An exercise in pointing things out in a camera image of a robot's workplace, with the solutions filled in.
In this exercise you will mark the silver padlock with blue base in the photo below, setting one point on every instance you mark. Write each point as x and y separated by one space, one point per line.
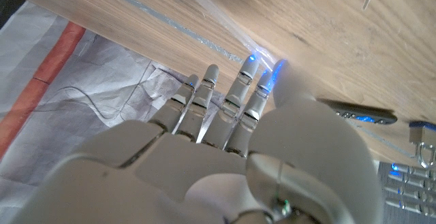
424 139

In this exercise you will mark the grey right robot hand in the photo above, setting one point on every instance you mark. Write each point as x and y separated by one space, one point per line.
204 169

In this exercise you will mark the black TV remote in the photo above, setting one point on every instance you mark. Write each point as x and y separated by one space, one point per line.
361 113

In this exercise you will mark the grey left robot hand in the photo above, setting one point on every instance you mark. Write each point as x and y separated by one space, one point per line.
408 190

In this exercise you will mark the printed fabric backdrop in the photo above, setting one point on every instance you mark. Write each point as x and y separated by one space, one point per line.
68 98

